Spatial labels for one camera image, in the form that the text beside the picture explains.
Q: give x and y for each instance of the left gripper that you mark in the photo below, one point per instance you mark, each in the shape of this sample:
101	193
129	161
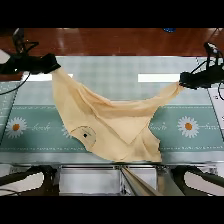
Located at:
50	64

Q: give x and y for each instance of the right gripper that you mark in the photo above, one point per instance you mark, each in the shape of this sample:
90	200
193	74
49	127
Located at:
190	80

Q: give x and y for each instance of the cream shirt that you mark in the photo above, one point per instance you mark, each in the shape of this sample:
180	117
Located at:
110	123

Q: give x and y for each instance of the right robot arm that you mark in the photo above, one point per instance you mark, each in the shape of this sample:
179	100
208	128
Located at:
215	74

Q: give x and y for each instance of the silver frame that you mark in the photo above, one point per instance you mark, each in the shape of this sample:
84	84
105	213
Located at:
100	180

